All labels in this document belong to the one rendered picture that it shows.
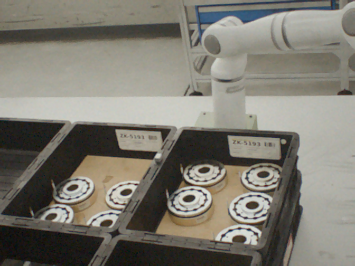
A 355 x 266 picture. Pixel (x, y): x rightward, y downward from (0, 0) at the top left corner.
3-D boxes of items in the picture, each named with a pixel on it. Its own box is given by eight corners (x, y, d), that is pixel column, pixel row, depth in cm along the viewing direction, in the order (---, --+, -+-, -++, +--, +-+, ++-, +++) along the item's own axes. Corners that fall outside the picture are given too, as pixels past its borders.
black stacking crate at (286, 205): (186, 165, 161) (180, 127, 155) (302, 173, 151) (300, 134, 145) (128, 275, 131) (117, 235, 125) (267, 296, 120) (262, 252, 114)
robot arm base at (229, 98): (215, 119, 186) (211, 68, 177) (246, 118, 185) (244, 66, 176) (213, 136, 178) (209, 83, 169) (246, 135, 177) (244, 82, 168)
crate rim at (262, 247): (180, 133, 156) (179, 125, 155) (301, 140, 146) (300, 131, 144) (117, 241, 125) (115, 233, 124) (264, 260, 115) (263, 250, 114)
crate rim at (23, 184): (75, 127, 167) (73, 120, 166) (180, 133, 156) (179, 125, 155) (-7, 226, 136) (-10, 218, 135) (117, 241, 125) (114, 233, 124)
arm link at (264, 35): (277, 19, 145) (298, 6, 151) (193, 30, 165) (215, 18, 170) (287, 56, 148) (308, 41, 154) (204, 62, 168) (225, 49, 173)
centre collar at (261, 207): (242, 199, 138) (242, 197, 137) (264, 200, 136) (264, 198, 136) (239, 214, 134) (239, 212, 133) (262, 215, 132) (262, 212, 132)
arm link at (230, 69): (222, 11, 170) (224, 68, 179) (200, 23, 164) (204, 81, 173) (250, 17, 164) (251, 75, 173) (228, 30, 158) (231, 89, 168)
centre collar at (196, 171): (196, 165, 151) (195, 163, 151) (216, 165, 150) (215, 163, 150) (192, 178, 147) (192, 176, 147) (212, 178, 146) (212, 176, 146)
